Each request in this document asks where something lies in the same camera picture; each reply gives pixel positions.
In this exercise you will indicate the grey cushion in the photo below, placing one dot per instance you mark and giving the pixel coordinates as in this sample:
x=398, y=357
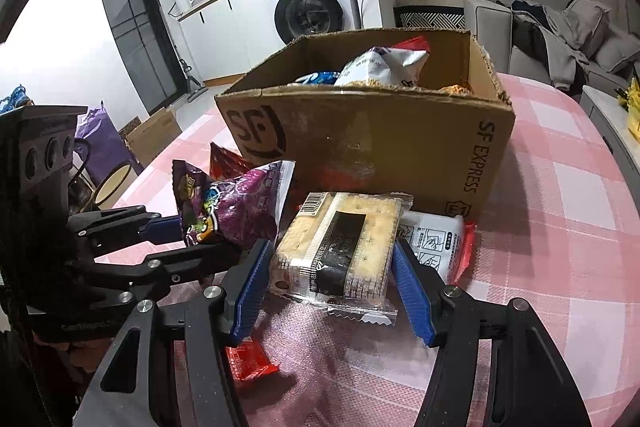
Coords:
x=617, y=52

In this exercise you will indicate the black white patterned panel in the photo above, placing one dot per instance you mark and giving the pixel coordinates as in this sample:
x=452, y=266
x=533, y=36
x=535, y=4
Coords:
x=430, y=18

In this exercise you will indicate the white base cabinets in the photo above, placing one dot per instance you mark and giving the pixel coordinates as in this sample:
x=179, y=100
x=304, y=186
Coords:
x=220, y=37

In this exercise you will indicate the grey jacket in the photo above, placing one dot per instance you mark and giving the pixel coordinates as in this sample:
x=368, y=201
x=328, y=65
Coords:
x=560, y=42

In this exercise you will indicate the purple bag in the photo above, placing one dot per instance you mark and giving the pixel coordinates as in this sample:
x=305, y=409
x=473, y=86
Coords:
x=102, y=142

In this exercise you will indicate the small cardboard box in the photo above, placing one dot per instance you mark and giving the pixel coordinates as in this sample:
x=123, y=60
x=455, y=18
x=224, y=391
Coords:
x=155, y=137

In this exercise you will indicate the purple snack packet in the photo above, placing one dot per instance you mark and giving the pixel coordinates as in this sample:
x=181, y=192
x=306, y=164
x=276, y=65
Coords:
x=235, y=202

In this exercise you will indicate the white red-edged snack packet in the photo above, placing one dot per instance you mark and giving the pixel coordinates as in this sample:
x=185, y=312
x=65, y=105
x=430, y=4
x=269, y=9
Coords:
x=440, y=242

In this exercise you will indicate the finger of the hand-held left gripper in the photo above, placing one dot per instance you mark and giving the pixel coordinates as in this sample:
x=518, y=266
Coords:
x=165, y=229
x=190, y=257

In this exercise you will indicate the clear cracker packet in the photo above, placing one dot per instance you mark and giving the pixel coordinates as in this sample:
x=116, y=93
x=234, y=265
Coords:
x=340, y=252

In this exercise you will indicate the brown cardboard box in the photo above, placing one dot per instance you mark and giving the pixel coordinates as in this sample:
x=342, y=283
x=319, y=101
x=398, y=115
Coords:
x=375, y=147

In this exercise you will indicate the stick vacuum cleaner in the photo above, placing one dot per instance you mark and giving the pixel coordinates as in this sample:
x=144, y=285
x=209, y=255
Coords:
x=195, y=89

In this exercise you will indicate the yellow plastic bag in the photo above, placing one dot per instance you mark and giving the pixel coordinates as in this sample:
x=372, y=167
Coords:
x=632, y=107

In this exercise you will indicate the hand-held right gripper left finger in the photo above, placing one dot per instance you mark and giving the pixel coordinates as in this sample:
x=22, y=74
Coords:
x=250, y=287

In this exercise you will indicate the red chip packet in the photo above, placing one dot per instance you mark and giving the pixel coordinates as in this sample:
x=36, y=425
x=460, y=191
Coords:
x=225, y=164

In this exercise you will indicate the round black bin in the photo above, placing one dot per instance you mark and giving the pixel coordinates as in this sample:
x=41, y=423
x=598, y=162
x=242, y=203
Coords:
x=112, y=187

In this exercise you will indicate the pink checked tablecloth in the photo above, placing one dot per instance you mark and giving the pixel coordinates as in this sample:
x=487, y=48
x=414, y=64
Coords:
x=550, y=232

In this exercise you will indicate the red snack packet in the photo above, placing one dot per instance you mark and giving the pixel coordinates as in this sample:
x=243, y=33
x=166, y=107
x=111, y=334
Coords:
x=250, y=362

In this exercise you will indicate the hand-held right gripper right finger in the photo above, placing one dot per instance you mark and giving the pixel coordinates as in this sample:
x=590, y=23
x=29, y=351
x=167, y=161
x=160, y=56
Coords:
x=412, y=297

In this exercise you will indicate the blue snack packet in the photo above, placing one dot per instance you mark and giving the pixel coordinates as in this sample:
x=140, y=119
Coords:
x=317, y=78

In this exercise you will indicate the black glass door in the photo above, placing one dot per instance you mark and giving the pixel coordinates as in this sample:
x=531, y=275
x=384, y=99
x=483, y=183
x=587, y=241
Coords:
x=130, y=27

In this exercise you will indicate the white coffee table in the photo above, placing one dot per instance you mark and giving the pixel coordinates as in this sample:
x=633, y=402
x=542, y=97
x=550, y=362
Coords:
x=607, y=127

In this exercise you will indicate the grey sofa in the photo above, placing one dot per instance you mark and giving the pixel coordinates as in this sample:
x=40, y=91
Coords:
x=487, y=32

